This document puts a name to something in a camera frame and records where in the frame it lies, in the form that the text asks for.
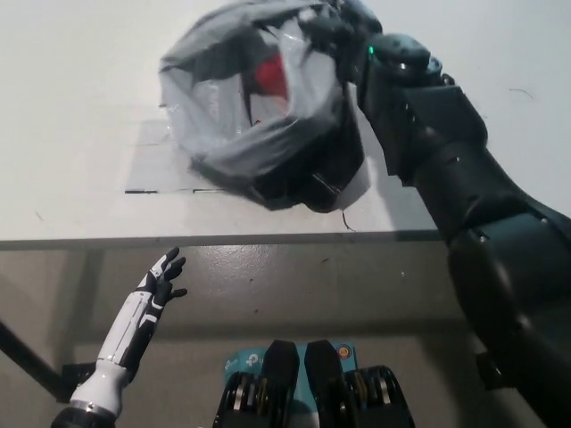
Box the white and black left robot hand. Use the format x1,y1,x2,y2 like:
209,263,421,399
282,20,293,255
95,247,188,372

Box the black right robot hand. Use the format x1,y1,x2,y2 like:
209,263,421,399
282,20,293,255
304,0,387,84

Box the grey plastic bag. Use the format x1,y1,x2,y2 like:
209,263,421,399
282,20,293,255
158,0,371,214

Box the red item in bag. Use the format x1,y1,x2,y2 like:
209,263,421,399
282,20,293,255
253,53,292,98

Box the black diagonal table brace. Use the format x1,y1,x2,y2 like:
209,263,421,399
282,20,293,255
0,318,68,398

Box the clear tape patch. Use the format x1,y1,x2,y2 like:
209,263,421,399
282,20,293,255
124,118,233,195

